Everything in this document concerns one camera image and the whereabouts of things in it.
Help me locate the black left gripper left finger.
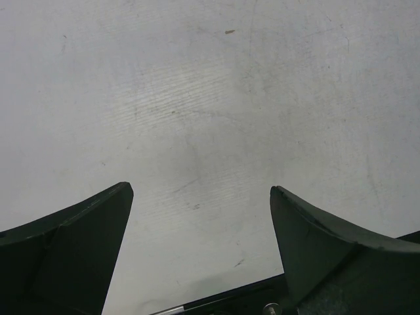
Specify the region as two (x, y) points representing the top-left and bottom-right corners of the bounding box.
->
(1, 182), (133, 314)

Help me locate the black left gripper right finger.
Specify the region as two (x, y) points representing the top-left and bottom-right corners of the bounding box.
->
(270, 186), (419, 314)

